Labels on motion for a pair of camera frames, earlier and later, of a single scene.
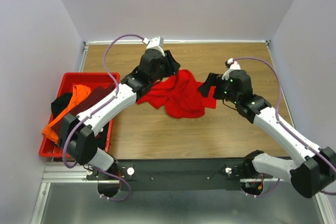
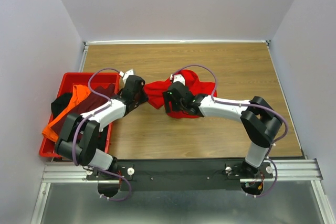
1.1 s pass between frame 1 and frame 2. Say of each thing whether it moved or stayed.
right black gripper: moved
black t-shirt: stayed
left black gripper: moved
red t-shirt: stayed
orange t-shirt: stayed
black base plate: stayed
